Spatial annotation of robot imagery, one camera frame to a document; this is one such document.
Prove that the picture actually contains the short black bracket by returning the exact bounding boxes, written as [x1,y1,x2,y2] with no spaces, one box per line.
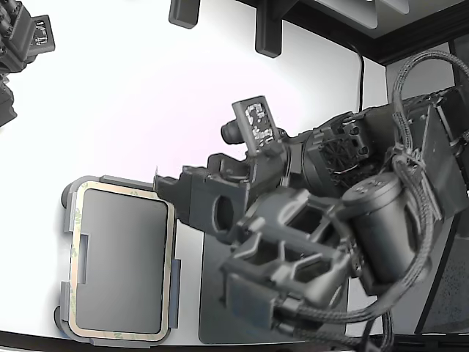
[168,0,202,29]

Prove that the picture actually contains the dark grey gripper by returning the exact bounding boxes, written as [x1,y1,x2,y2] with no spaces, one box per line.
[152,144,295,238]

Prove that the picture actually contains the black enclosure frame rail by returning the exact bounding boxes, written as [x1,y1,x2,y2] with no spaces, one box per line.
[234,0,469,67]

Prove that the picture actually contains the grey marker plate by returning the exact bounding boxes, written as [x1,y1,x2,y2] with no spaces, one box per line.
[232,95,280,157]
[31,14,57,53]

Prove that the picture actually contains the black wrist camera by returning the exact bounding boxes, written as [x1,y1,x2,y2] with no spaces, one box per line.
[221,119,247,146]

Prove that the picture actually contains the grey flat base plate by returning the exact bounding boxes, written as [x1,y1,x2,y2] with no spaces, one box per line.
[197,219,351,345]

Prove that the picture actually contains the thin black cable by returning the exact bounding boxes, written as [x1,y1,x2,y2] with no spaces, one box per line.
[346,40,366,111]

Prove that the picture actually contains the beige adhesive rectangular frame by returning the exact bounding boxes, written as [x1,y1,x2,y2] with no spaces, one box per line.
[68,186,176,339]

